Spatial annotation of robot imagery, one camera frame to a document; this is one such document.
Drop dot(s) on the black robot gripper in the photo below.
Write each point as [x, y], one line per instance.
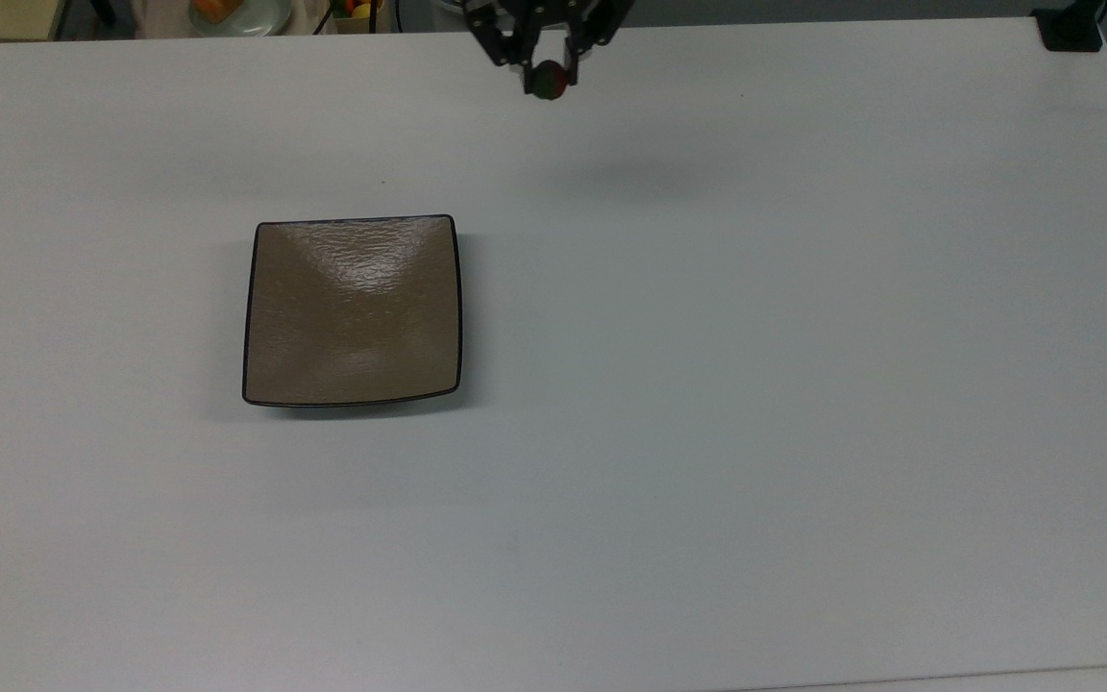
[549, 14]

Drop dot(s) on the red strawberry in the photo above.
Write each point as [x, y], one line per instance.
[549, 83]

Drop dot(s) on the white plate with orange food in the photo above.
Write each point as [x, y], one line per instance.
[241, 14]

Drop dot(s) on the square brown ceramic plate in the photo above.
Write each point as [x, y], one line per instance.
[352, 312]

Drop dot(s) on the box of toy fruit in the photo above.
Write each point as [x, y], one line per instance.
[356, 13]

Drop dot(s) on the black vertical pole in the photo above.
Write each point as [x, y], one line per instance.
[104, 10]

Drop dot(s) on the black square stand base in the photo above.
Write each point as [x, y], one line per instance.
[1069, 29]

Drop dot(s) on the beige wooden board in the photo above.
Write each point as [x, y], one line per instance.
[1, 17]

